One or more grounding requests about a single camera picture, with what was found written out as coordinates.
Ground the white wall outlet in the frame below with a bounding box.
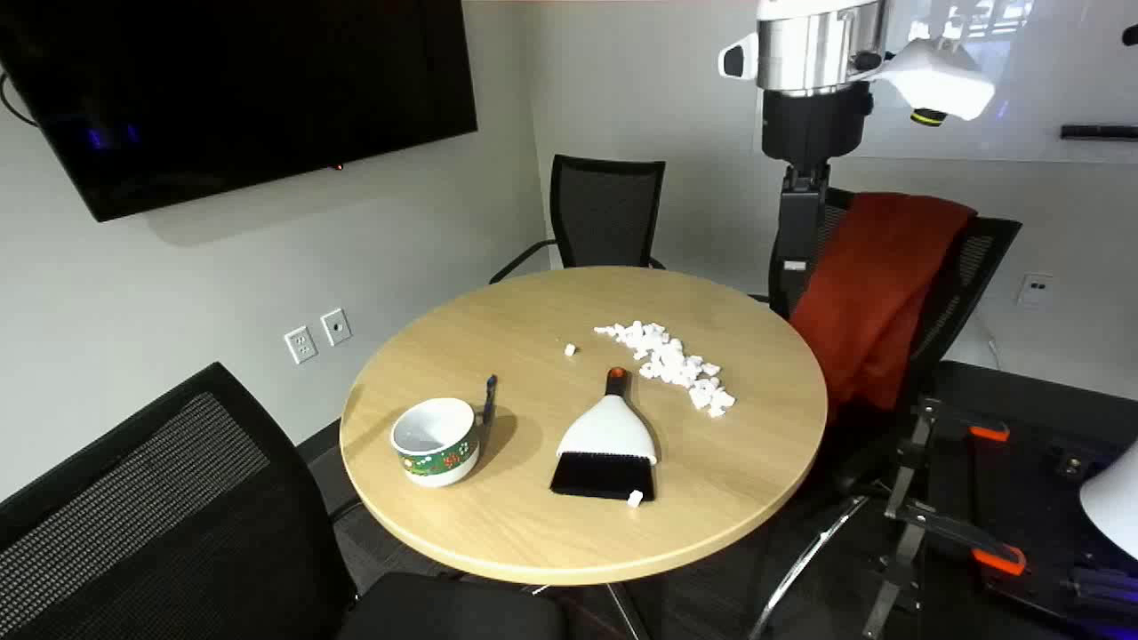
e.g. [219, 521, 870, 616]
[317, 305, 355, 348]
[282, 322, 320, 365]

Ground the white dome object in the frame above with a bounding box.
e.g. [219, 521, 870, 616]
[1074, 437, 1138, 563]

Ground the black wall television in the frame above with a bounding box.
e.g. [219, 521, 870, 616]
[0, 0, 481, 223]

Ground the black mesh office chair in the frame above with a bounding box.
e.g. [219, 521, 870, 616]
[487, 152, 668, 289]
[0, 358, 572, 640]

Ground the black television cable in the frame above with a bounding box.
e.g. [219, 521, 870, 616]
[0, 64, 40, 128]

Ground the small dark bowl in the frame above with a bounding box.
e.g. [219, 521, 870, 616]
[387, 393, 483, 489]

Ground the pile of white pieces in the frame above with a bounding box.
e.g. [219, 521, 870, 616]
[591, 318, 738, 422]

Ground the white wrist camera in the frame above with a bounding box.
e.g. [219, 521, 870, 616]
[873, 34, 999, 128]

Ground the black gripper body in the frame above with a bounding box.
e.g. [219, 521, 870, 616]
[756, 82, 879, 243]

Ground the black whiteboard tray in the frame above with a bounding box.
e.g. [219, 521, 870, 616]
[1056, 120, 1138, 147]

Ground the black chair with chrome legs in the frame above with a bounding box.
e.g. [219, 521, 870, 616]
[744, 190, 1024, 640]

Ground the black clamp with orange handle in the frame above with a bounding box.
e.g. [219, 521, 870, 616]
[894, 503, 1030, 583]
[910, 397, 1017, 452]

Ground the red cloth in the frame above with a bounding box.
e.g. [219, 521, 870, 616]
[786, 193, 982, 417]

